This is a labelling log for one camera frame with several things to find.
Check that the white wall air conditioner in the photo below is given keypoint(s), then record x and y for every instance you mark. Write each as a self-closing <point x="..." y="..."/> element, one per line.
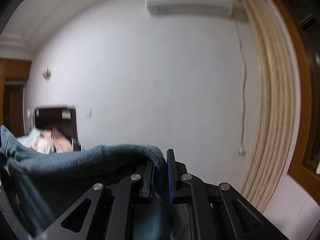
<point x="215" y="7"/>

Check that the brown wooden door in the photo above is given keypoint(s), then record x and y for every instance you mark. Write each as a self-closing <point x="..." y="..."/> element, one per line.
<point x="13" y="108"/>

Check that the white wall switch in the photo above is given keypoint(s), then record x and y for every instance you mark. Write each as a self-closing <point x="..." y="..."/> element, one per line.
<point x="89" y="113"/>

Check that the wall light fixture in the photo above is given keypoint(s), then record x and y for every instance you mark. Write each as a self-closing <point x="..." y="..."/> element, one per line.
<point x="46" y="73"/>

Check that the beige curtain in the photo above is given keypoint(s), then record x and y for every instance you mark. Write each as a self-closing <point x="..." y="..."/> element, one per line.
<point x="277" y="108"/>

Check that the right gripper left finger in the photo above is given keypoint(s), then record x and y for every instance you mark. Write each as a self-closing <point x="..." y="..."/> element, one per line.
<point x="147" y="180"/>

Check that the dark wooden headboard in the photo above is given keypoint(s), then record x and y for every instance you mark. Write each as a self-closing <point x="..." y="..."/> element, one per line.
<point x="61" y="118"/>

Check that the white and pink bedding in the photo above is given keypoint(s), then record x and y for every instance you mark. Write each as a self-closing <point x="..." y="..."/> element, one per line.
<point x="46" y="141"/>

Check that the wooden window frame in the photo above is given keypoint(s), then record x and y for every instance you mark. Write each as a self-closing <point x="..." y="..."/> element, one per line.
<point x="302" y="21"/>

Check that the teal knitted sweater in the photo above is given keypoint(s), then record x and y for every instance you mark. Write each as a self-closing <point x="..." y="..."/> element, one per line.
<point x="42" y="187"/>

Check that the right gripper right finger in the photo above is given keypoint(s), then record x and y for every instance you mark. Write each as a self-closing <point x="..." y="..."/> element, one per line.
<point x="172" y="174"/>

